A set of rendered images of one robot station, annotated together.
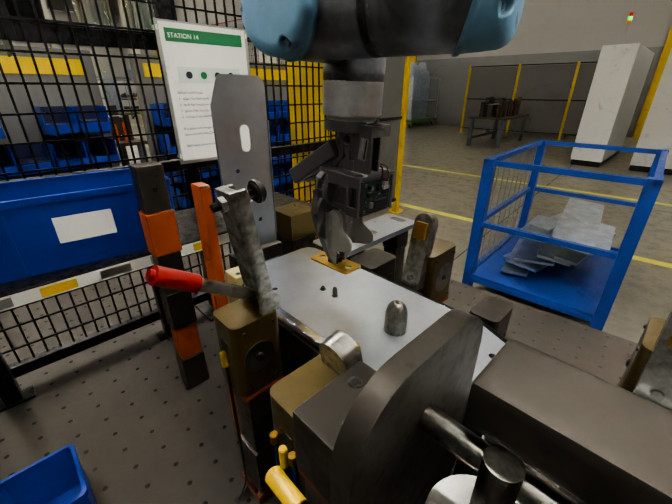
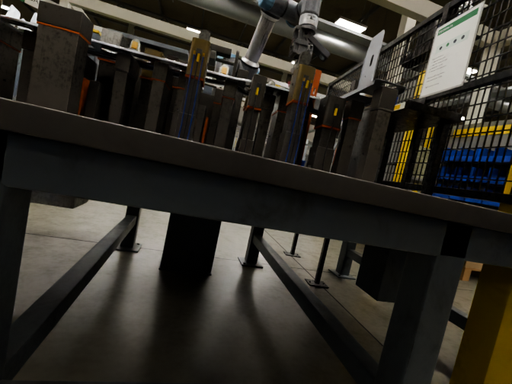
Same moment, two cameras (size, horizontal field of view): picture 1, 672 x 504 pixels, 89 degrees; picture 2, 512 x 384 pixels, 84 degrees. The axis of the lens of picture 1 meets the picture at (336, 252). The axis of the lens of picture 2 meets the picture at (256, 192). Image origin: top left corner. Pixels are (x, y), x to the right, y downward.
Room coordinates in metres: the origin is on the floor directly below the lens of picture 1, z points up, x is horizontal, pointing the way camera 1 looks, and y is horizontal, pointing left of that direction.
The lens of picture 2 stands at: (1.10, -1.04, 0.68)
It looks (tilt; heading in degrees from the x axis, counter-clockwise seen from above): 4 degrees down; 125
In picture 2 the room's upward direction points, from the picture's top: 12 degrees clockwise
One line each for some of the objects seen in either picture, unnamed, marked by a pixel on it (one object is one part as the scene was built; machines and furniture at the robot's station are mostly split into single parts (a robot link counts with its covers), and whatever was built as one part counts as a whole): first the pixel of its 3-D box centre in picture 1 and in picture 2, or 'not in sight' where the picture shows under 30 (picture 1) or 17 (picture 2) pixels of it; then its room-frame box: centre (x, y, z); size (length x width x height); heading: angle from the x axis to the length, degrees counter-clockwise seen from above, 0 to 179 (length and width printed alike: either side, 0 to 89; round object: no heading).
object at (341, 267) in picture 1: (335, 259); not in sight; (0.49, 0.00, 1.07); 0.08 x 0.04 x 0.01; 44
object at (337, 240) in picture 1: (338, 241); not in sight; (0.46, 0.00, 1.12); 0.06 x 0.03 x 0.09; 44
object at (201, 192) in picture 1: (225, 332); (306, 123); (0.46, 0.18, 0.95); 0.03 x 0.01 x 0.50; 44
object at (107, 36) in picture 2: not in sight; (109, 85); (-0.20, -0.42, 0.90); 0.13 x 0.08 x 0.41; 134
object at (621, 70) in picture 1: (615, 94); not in sight; (7.49, -5.56, 1.22); 2.40 x 0.54 x 2.45; 136
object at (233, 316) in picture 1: (250, 411); not in sight; (0.37, 0.13, 0.87); 0.10 x 0.07 x 0.35; 134
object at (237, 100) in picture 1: (247, 169); (366, 75); (0.69, 0.18, 1.17); 0.12 x 0.01 x 0.34; 134
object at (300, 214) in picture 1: (297, 274); (368, 141); (0.78, 0.10, 0.88); 0.08 x 0.08 x 0.36; 44
